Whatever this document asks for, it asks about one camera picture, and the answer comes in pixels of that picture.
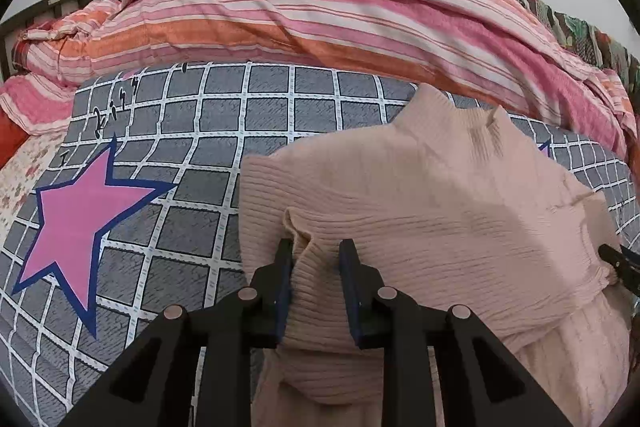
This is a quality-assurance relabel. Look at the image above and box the pink ribbed knit sweater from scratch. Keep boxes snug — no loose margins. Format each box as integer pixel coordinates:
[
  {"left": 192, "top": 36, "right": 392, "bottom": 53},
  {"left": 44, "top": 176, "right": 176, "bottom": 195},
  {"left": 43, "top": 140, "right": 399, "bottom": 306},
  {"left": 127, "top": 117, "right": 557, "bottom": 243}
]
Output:
[{"left": 239, "top": 83, "right": 634, "bottom": 427}]

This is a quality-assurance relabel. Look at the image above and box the pink striped pillow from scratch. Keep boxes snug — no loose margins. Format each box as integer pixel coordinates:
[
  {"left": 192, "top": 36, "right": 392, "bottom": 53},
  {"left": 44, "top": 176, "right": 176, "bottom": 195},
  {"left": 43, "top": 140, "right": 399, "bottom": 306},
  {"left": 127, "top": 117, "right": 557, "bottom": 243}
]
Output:
[{"left": 0, "top": 74, "right": 81, "bottom": 136}]

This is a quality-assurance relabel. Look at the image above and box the cream floral sheet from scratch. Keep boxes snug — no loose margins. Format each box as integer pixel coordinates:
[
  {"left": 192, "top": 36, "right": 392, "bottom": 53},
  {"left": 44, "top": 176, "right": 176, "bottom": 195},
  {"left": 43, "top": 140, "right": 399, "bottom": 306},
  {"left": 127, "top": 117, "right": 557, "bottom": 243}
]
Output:
[{"left": 0, "top": 132, "right": 67, "bottom": 250}]

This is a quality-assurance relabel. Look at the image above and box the red cloth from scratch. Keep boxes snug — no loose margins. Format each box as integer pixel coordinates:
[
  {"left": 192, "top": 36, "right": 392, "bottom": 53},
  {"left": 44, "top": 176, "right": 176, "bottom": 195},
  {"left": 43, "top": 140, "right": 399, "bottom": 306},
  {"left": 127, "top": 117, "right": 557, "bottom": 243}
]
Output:
[{"left": 0, "top": 112, "right": 32, "bottom": 168}]

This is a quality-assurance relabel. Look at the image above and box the dark wooden headboard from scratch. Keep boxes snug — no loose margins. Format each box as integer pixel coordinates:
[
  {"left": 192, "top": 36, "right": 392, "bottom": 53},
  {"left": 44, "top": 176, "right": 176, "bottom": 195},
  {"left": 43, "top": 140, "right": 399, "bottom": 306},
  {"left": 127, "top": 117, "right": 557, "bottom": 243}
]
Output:
[{"left": 0, "top": 0, "right": 95, "bottom": 80}]

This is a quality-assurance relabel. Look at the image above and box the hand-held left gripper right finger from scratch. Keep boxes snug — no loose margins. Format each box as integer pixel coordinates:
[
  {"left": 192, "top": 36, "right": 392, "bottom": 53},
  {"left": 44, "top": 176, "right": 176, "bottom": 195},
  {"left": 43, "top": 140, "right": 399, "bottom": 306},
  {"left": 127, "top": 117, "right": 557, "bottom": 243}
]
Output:
[{"left": 339, "top": 238, "right": 574, "bottom": 427}]

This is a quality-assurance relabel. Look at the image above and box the grey checked star bed sheet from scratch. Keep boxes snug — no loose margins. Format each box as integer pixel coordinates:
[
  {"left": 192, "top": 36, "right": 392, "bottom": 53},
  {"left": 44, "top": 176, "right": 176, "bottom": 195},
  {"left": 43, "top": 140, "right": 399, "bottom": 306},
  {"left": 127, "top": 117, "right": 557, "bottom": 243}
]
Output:
[{"left": 0, "top": 62, "right": 640, "bottom": 427}]

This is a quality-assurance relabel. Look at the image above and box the pink orange striped quilt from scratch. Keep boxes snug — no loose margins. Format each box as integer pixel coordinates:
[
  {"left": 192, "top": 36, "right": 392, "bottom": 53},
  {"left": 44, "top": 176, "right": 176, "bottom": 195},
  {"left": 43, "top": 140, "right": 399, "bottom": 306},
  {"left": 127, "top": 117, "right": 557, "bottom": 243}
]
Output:
[{"left": 15, "top": 0, "right": 639, "bottom": 158}]

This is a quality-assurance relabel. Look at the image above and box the dark floral patterned blanket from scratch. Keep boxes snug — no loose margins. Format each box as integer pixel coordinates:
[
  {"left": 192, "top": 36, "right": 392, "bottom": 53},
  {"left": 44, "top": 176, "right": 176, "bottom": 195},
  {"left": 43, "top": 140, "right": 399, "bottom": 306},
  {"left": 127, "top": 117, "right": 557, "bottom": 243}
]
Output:
[{"left": 375, "top": 0, "right": 640, "bottom": 92}]

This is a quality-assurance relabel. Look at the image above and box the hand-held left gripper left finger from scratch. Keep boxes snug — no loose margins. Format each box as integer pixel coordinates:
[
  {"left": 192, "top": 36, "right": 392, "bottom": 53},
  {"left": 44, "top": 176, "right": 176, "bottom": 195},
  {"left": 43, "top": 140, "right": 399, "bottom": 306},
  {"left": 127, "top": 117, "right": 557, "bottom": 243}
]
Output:
[{"left": 60, "top": 238, "right": 294, "bottom": 427}]

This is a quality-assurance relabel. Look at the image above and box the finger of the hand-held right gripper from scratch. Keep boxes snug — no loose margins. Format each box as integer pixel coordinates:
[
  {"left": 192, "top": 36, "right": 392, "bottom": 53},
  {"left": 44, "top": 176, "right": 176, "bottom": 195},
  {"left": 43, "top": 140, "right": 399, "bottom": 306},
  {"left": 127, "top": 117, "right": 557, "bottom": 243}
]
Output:
[{"left": 598, "top": 244, "right": 640, "bottom": 296}]

